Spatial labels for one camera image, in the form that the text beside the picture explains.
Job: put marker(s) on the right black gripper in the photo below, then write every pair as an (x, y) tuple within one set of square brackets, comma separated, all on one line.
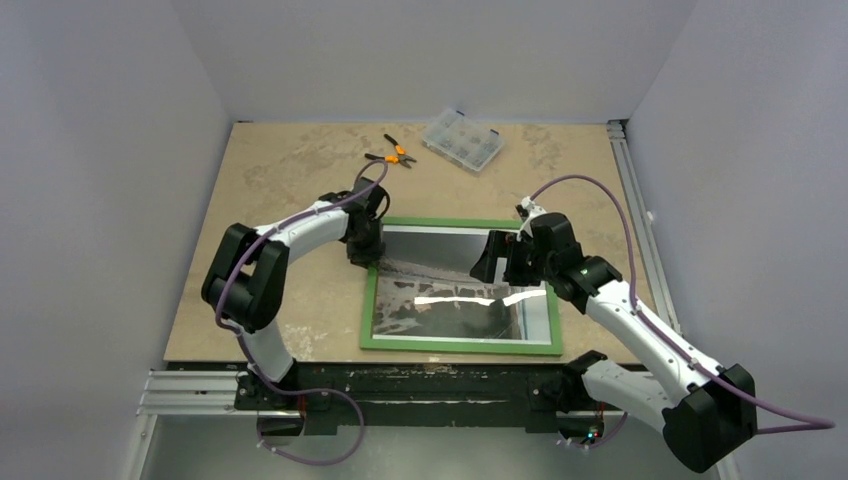
[(500, 258)]

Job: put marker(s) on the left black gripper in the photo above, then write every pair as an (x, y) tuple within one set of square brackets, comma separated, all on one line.
[(371, 255)]

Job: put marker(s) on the glossy photo print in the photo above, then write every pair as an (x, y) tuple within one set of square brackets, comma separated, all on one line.
[(450, 305)]

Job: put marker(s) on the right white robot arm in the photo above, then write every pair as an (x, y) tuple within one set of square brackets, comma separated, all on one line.
[(688, 396)]

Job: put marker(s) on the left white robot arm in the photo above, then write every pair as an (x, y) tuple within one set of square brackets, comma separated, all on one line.
[(246, 280)]

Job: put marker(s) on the clear plastic organizer box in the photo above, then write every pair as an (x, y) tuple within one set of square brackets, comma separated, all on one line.
[(466, 143)]

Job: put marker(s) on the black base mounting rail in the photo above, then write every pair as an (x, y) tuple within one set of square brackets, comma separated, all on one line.
[(324, 396)]

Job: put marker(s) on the aluminium extrusion frame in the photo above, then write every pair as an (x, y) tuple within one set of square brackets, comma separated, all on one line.
[(267, 166)]

